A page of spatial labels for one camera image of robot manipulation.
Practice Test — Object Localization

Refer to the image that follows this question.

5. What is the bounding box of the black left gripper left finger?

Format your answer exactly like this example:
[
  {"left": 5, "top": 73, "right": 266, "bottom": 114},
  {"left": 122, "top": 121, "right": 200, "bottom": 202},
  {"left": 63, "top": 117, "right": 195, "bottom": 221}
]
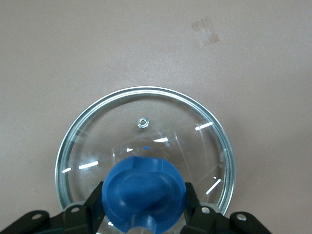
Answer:
[{"left": 0, "top": 181, "right": 108, "bottom": 234}]

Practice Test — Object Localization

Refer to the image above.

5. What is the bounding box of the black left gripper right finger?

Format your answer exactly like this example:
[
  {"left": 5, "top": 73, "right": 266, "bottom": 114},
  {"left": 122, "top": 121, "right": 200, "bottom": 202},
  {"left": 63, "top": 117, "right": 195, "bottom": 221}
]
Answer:
[{"left": 182, "top": 182, "right": 272, "bottom": 234}]

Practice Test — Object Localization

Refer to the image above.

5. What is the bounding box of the glass lid with blue knob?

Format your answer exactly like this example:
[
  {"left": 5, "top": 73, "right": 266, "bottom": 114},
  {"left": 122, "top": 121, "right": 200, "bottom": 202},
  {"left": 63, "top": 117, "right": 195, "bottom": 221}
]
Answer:
[{"left": 55, "top": 85, "right": 236, "bottom": 234}]

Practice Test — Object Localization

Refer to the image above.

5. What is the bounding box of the brown table cover cloth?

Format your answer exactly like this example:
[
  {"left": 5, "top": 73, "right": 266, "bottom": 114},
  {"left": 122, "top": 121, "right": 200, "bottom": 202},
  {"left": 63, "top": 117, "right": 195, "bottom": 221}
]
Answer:
[{"left": 0, "top": 0, "right": 312, "bottom": 234}]

